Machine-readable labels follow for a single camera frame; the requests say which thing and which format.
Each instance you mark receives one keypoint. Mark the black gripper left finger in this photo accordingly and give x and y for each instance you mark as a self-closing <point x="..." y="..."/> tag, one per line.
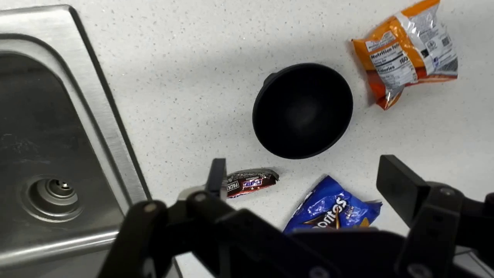
<point x="169" y="236"/>

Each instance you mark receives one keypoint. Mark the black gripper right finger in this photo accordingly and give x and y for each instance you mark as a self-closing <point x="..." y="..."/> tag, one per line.
<point x="432" y="221"/>

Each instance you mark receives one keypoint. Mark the black candy packet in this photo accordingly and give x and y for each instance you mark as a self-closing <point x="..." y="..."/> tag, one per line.
<point x="251" y="180"/>

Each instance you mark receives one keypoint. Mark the blue Doritos chip packet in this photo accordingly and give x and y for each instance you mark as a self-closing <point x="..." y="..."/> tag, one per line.
<point x="328" y="205"/>

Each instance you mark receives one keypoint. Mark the black bowl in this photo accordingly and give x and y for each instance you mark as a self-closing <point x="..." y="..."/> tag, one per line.
<point x="302" y="109"/>

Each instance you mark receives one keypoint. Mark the orange chip packet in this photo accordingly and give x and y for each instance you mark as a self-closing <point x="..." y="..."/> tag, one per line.
<point x="406" y="51"/>

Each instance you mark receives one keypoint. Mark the stainless steel sink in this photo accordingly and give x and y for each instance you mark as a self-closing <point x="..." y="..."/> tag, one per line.
<point x="51" y="128"/>

